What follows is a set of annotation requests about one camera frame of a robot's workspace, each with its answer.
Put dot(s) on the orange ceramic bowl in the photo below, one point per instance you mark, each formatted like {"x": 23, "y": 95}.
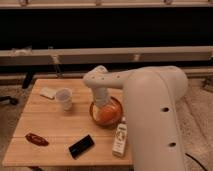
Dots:
{"x": 108, "y": 115}

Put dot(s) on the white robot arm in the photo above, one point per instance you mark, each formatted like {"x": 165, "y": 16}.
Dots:
{"x": 149, "y": 96}

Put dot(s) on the small white sponge block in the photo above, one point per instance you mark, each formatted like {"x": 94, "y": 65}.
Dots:
{"x": 47, "y": 92}

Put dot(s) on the black rectangular box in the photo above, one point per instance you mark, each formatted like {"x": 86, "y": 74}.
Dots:
{"x": 81, "y": 146}

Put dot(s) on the white plastic bottle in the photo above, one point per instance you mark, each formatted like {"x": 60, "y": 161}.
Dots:
{"x": 120, "y": 139}

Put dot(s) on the red oval object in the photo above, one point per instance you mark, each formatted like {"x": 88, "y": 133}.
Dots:
{"x": 37, "y": 140}

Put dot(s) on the black chair base leg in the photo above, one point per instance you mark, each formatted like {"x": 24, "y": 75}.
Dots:
{"x": 12, "y": 101}

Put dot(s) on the white horizontal rail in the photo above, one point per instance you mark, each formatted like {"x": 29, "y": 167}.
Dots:
{"x": 105, "y": 55}

